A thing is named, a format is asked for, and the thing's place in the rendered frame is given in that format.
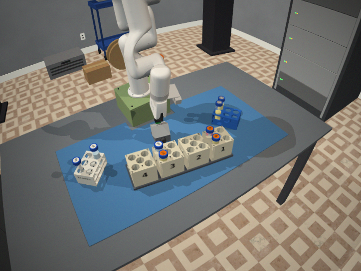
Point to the blue bench mat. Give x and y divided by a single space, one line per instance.
113 205

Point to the blue tube rack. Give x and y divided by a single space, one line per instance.
227 121

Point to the beige tube rack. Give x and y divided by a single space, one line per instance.
93 171

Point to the tube with blue cap and grey dot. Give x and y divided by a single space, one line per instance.
218 108

